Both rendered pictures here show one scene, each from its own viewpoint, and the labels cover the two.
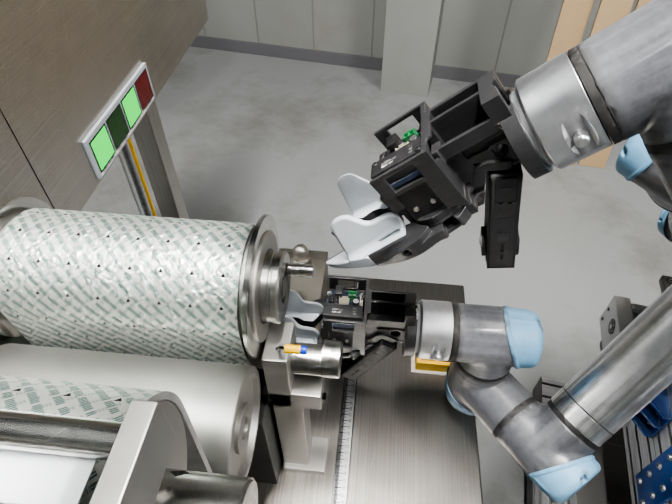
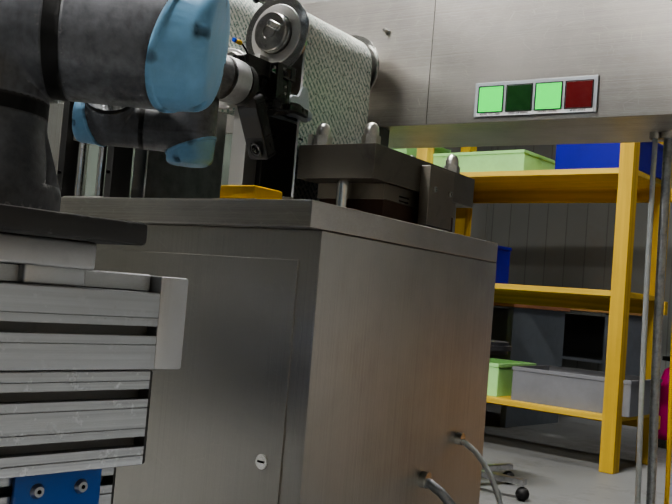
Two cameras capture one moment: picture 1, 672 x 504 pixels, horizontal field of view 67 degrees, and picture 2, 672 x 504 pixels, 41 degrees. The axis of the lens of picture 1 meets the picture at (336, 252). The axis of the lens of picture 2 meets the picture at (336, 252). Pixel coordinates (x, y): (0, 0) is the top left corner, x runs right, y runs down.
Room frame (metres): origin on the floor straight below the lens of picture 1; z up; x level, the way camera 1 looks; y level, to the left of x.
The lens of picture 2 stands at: (1.23, -1.33, 0.77)
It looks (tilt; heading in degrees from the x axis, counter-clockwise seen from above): 3 degrees up; 118
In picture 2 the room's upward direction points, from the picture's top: 5 degrees clockwise
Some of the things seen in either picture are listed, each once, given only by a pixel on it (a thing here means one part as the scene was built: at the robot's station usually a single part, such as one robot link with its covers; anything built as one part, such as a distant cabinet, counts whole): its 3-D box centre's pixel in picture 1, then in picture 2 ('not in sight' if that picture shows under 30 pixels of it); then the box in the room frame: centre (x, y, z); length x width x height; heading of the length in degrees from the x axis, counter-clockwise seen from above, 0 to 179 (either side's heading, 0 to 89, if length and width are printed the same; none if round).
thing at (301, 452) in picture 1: (303, 409); (240, 135); (0.29, 0.04, 1.05); 0.06 x 0.05 x 0.31; 84
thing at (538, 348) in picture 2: not in sight; (449, 353); (-1.02, 4.89, 0.41); 1.48 x 0.76 x 0.82; 165
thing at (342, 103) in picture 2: not in sight; (334, 120); (0.40, 0.20, 1.11); 0.23 x 0.01 x 0.18; 84
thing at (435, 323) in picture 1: (430, 331); (228, 80); (0.37, -0.12, 1.11); 0.08 x 0.05 x 0.08; 174
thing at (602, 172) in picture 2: not in sight; (445, 231); (-0.71, 3.81, 1.22); 2.64 x 0.75 x 2.43; 165
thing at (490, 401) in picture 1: (483, 384); (181, 130); (0.35, -0.21, 1.01); 0.11 x 0.08 x 0.11; 32
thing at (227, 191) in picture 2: (436, 350); (251, 195); (0.47, -0.17, 0.91); 0.07 x 0.07 x 0.02; 84
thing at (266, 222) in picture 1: (262, 285); (276, 34); (0.33, 0.08, 1.25); 0.15 x 0.01 x 0.15; 174
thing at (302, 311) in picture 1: (288, 305); (302, 103); (0.41, 0.06, 1.11); 0.09 x 0.03 x 0.06; 83
